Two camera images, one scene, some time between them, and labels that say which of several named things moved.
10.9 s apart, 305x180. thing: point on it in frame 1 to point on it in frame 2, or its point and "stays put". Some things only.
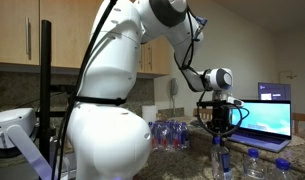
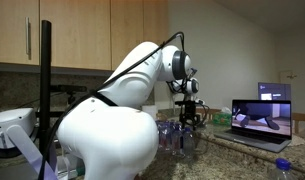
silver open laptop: (267, 125) stays put
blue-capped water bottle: (221, 160) to (177, 145)
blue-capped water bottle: (282, 170) stays put
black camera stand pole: (45, 92) stays put
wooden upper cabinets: (17, 36) stays put
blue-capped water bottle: (253, 169) to (189, 143)
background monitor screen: (274, 91) stays put
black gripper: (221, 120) to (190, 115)
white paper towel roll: (150, 113) stays put
